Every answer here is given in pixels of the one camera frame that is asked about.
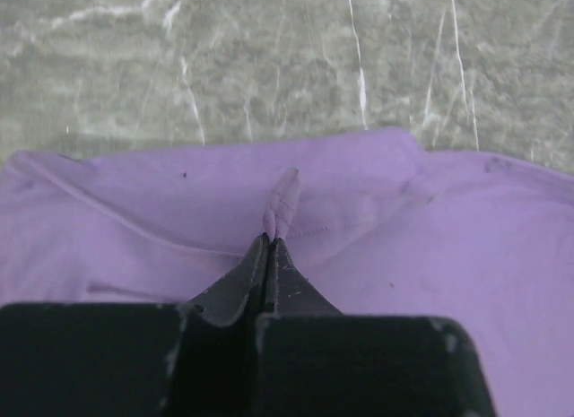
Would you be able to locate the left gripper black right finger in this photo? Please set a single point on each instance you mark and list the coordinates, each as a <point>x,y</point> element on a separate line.
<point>313,360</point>

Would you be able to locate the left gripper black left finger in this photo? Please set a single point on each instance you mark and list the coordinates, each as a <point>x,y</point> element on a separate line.
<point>192,358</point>

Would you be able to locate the purple t-shirt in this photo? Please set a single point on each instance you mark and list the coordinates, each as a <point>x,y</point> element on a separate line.
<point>377,224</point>

